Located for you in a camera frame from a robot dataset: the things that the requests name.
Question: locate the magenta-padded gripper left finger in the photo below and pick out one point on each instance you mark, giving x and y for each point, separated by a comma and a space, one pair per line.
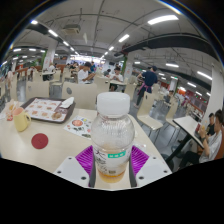
71, 168

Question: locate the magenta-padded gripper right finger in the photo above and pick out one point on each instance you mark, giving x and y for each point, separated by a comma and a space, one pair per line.
151, 168

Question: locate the clear plastic tea bottle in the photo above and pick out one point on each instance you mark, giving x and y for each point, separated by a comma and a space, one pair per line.
112, 133

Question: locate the flat round red coaster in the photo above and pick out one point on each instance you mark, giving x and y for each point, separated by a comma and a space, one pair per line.
40, 141

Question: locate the white neighbouring table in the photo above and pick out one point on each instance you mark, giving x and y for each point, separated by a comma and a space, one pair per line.
188, 125

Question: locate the white paper napkin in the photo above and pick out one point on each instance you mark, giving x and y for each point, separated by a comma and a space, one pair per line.
66, 102

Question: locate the dark tray with menu sheet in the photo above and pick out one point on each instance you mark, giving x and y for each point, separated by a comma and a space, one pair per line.
41, 109

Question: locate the pale yellow mug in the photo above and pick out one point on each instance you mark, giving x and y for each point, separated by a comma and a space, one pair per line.
20, 120

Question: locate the crumpled food wrapper bag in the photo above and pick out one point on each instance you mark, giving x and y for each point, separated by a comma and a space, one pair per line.
11, 108

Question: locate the ceiling air conditioner unit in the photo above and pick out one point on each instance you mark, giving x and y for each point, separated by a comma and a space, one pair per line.
71, 29

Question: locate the ceiling strip lights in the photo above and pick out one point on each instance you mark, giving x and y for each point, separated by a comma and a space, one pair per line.
162, 19

